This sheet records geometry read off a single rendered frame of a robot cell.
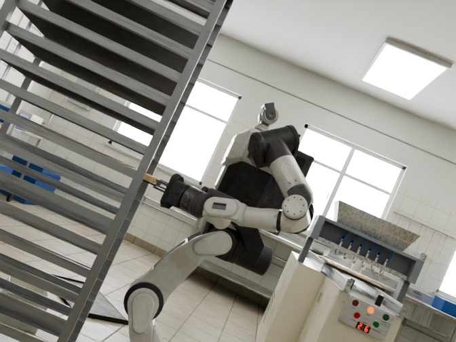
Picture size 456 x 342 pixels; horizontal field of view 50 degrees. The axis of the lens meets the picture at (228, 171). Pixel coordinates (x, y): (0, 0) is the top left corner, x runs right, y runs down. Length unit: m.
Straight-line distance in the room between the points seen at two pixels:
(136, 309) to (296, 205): 0.70
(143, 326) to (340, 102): 5.16
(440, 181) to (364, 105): 1.34
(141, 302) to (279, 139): 0.75
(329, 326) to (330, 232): 0.90
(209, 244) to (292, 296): 1.58
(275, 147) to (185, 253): 0.51
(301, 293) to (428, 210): 3.61
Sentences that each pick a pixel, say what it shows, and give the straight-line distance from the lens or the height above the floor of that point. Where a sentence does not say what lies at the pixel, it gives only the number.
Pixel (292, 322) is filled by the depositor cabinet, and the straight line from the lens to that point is 3.34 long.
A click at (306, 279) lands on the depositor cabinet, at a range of 3.30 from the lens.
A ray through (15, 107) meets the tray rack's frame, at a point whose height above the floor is 1.00.
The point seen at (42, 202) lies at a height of 0.69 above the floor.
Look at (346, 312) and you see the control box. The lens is 2.61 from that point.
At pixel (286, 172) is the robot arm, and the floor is 1.17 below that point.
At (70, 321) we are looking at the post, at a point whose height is 0.45.
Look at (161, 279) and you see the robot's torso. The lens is 1.86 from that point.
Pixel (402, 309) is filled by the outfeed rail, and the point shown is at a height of 0.88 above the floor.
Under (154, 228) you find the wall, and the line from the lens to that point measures 6.52.
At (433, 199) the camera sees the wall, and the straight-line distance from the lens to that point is 6.68.
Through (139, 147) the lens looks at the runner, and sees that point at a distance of 1.67.
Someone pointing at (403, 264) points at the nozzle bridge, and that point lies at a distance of 3.47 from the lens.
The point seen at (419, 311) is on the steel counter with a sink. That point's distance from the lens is 6.05.
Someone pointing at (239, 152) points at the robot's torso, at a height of 1.18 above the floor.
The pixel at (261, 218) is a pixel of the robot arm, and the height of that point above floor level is 1.00.
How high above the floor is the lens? 1.01
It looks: 3 degrees up
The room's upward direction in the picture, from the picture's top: 25 degrees clockwise
